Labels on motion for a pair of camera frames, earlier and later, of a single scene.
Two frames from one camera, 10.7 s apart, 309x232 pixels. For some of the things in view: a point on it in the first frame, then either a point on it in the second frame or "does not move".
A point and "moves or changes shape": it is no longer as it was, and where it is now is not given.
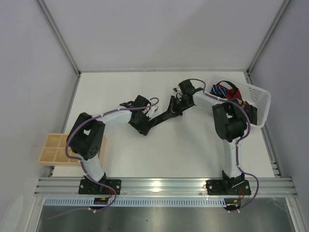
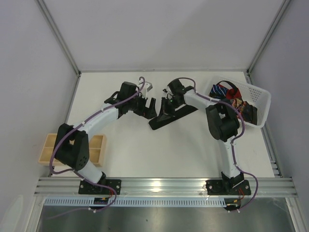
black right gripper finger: [174, 106] → [165, 112]
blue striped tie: [219, 91] does not move
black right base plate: [228, 187] does not move
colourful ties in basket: [251, 111] does not move
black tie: [161, 118] moves or changes shape
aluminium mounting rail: [269, 186] does not move
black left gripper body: [145, 126] → [144, 106]
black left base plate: [91, 187] does not move
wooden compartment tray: [53, 151] does not move
